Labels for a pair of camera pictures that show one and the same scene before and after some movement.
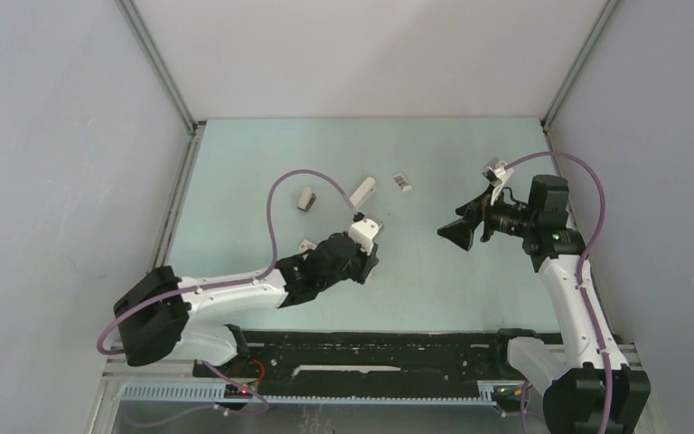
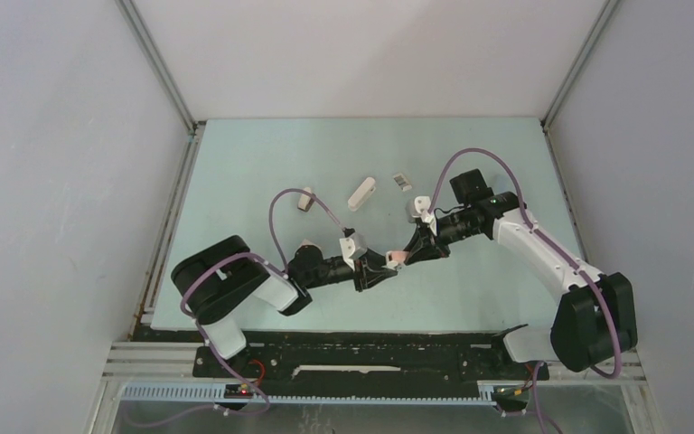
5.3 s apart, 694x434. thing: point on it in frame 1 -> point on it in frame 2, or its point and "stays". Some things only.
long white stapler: (364, 193) stays
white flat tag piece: (305, 245) stays
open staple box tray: (402, 182) stays
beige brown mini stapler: (306, 199) stays
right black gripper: (460, 232) -> (426, 245)
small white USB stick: (497, 174) -> (418, 207)
